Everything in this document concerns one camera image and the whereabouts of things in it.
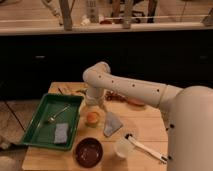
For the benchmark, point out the grey folded cloth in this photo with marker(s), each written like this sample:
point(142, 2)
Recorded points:
point(112, 124)

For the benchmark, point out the green plastic cup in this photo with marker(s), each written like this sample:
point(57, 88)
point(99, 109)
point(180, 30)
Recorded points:
point(91, 124)

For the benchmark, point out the small orange apple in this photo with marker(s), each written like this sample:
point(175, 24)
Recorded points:
point(92, 117)

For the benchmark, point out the dark red bowl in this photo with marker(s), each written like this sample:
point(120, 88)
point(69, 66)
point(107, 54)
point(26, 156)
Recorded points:
point(88, 152)

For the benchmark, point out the metal spoon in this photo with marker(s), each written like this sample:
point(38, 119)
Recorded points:
point(52, 118)

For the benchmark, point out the white handled brush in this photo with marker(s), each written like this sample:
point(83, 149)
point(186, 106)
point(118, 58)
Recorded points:
point(152, 152)

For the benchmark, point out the grey sponge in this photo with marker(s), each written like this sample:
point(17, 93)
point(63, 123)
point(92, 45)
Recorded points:
point(61, 133)

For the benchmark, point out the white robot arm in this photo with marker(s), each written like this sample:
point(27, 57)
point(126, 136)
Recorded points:
point(190, 110)

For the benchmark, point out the clear plastic cup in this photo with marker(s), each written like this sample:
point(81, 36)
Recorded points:
point(123, 148)

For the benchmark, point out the green plastic tray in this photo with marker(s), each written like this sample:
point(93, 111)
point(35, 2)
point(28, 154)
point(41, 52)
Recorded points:
point(54, 122)

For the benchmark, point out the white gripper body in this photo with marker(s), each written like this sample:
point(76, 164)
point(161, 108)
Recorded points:
point(94, 96)

